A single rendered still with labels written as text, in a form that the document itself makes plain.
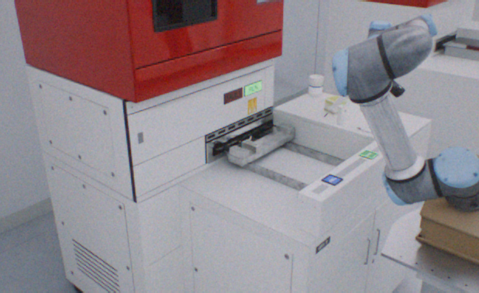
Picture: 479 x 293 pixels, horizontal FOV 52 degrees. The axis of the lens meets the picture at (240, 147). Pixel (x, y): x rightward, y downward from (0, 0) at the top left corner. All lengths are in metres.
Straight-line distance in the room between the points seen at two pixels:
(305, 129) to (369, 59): 1.04
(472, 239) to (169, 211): 1.10
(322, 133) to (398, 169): 0.80
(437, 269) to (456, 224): 0.15
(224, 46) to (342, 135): 0.64
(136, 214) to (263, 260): 0.51
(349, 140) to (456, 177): 0.77
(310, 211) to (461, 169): 0.49
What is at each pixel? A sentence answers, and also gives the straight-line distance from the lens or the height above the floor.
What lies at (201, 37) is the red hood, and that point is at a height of 1.39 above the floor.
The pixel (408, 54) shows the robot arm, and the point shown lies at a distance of 1.26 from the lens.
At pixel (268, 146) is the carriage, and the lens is 2.15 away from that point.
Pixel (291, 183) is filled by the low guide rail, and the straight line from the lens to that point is 1.94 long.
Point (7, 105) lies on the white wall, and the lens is 3.19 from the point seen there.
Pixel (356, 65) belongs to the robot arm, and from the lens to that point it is 1.26.
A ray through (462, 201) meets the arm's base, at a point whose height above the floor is 1.02.
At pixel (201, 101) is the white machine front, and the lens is 1.96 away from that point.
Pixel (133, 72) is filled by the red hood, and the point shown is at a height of 1.33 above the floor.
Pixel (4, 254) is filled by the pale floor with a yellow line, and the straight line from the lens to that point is 3.25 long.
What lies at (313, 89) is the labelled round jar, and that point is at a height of 1.00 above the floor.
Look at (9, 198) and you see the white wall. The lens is 3.39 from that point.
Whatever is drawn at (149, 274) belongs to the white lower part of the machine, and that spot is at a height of 0.47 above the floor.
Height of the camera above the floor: 1.79
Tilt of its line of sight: 25 degrees down
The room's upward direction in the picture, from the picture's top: straight up
